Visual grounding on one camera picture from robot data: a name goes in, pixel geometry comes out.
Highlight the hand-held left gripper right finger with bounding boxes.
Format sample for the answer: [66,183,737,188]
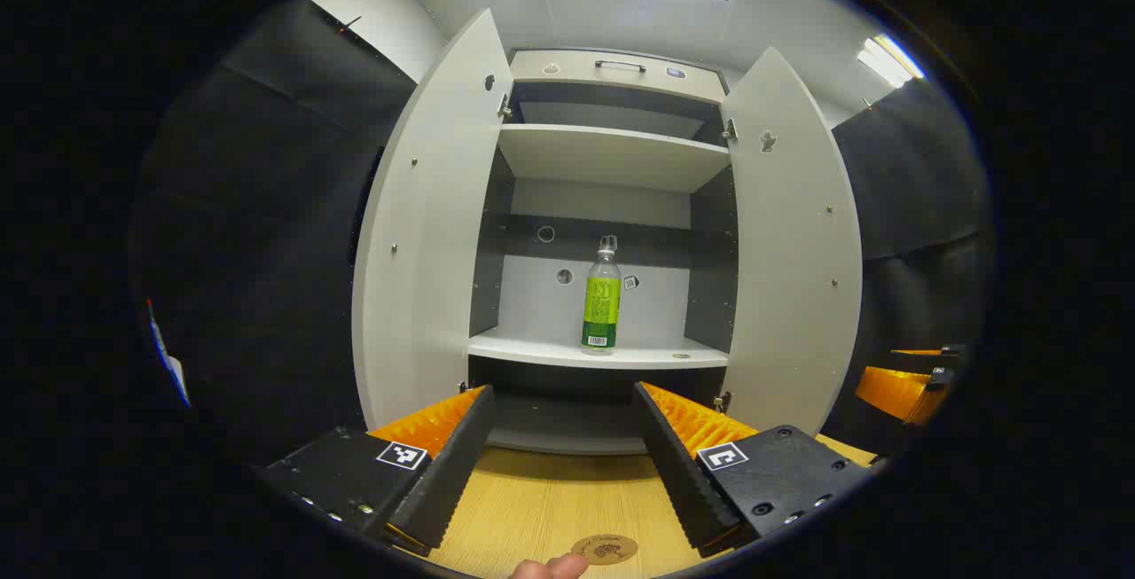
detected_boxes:
[631,381,879,559]

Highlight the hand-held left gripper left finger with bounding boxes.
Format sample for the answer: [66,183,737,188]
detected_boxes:
[253,384,497,558]

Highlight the round brown coaster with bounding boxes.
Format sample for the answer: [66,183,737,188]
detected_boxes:
[570,533,639,567]

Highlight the grey cabinet door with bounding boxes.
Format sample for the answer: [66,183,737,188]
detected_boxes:
[716,45,864,438]
[351,7,515,431]

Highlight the green drink bottle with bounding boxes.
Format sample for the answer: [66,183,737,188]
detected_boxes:
[581,235,623,356]

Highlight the grey cabinet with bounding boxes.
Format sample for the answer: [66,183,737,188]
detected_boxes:
[467,47,741,458]

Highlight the white cabinet shelf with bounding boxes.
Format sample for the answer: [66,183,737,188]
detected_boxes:
[497,122,732,194]
[467,329,730,372]

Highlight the small ceiling light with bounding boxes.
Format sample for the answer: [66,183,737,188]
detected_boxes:
[857,34,925,88]

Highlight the bright monitor screen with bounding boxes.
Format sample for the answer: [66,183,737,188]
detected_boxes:
[146,298,191,407]

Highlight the black backdrop cloth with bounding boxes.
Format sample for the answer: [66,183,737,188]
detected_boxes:
[129,0,990,473]

